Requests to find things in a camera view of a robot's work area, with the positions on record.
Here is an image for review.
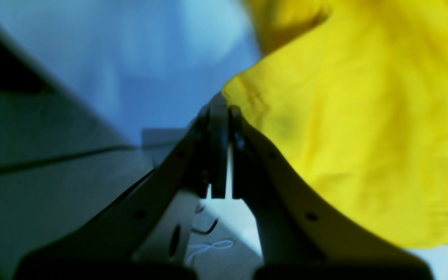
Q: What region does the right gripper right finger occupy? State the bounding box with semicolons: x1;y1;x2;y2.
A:
229;106;433;280

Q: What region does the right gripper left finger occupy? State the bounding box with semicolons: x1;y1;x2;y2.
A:
14;93;229;280

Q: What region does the orange t-shirt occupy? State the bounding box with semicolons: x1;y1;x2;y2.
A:
222;0;448;249

